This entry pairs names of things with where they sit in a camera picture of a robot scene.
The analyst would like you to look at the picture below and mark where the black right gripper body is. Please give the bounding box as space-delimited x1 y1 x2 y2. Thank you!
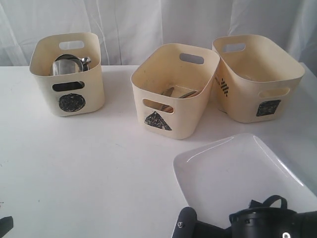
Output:
229 208 296 238

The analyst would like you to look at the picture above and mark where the white square plate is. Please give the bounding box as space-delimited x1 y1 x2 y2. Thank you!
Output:
173 133 317 228

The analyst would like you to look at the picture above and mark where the steel spoon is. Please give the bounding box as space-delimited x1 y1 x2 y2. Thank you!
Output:
179 91 197 99

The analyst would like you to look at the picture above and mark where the steel knife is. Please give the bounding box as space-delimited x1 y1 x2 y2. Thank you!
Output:
161 87 174 97

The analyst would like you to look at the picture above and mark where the steel mug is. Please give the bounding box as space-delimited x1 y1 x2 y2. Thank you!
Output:
50 54 91 76

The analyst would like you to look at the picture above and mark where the steel fork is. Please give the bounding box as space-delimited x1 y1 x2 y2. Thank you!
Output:
153 105 174 114

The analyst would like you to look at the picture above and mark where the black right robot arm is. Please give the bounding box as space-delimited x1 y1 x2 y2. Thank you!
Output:
229 208 317 238

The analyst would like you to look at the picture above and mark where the cream bin with square mark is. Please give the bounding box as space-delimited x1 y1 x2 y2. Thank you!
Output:
212 35 305 123

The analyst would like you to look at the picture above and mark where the cream bin with circle mark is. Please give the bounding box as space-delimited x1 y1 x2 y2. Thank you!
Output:
29 32 105 117

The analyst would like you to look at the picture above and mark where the cream bin with triangle mark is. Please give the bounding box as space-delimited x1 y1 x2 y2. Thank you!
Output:
131 43 220 139

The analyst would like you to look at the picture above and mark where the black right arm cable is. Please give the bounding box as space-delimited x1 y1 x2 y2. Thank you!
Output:
247 195 288 211

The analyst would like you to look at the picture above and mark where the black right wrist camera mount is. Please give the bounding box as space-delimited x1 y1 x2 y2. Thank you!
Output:
172 207 232 238

